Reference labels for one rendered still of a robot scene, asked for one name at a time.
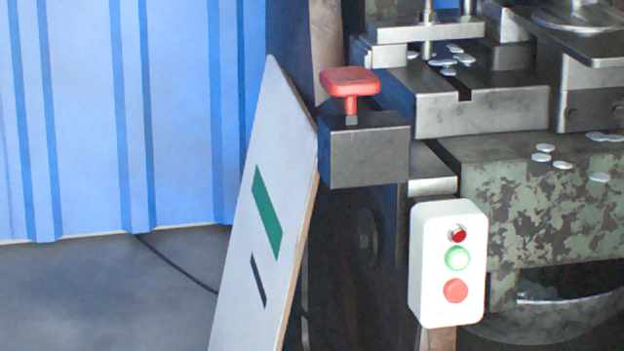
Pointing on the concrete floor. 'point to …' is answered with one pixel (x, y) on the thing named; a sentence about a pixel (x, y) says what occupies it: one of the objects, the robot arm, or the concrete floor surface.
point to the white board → (268, 220)
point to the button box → (428, 266)
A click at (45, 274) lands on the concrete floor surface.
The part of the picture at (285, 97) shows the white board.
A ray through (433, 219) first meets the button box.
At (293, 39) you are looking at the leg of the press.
